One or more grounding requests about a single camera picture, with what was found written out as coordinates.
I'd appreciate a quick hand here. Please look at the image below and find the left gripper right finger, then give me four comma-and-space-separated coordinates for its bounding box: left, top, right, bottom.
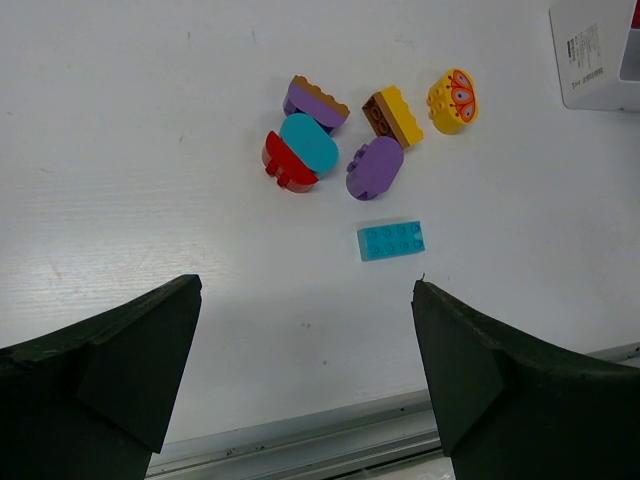
412, 280, 639, 479

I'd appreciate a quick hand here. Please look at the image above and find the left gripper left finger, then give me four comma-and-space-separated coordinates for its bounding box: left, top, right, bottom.
1, 274, 202, 479

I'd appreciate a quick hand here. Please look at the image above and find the red half-round lego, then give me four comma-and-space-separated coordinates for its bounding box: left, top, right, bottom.
262, 131, 318, 193

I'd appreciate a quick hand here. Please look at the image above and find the teal oval lego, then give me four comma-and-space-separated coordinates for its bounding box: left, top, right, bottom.
279, 113, 339, 177

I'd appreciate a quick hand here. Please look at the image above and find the teal flat lego plate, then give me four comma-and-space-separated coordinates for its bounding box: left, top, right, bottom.
357, 221, 426, 262

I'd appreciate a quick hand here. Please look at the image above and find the purple oval lego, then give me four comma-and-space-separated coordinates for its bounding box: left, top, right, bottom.
346, 136, 404, 201

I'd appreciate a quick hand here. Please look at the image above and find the yellow butterfly lego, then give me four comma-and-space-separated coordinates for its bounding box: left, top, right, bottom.
426, 68, 479, 135

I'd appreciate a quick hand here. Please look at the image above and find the yellow brown lego brick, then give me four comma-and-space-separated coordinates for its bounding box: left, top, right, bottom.
362, 85, 424, 150

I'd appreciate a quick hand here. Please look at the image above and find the purple brown half-round lego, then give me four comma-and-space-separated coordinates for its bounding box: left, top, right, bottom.
283, 75, 350, 134

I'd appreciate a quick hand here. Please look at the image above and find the white compartment organizer tray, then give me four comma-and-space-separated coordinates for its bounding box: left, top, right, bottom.
549, 0, 639, 112

